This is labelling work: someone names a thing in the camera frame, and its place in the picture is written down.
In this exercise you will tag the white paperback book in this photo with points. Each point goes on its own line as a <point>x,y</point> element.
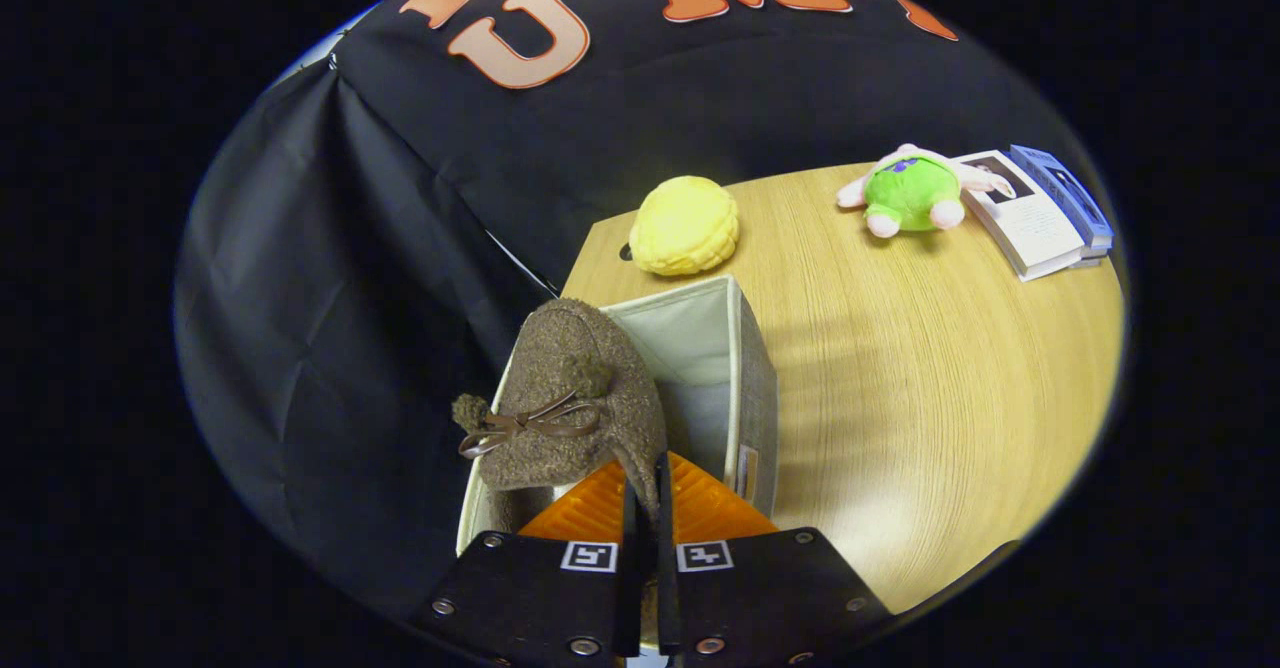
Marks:
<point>1035,228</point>

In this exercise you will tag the yellow round plush toy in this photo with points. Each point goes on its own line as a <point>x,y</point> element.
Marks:
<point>685,228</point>

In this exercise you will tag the grey fabric storage box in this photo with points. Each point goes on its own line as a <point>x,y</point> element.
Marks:
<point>758,398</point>

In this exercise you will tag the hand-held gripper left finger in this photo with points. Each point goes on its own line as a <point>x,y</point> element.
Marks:
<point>628,588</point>

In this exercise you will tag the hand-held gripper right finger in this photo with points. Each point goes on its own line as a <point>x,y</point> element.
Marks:
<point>668,588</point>

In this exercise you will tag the black backdrop cloth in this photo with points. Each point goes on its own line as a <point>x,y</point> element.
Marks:
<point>400,248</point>

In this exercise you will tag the green and pink plush toy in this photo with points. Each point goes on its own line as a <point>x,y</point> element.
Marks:
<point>910,193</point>

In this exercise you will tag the brown fuzzy shoe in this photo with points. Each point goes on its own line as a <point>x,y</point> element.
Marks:
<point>580,368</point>

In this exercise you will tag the blue product box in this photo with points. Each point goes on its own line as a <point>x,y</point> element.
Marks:
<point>1075,198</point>

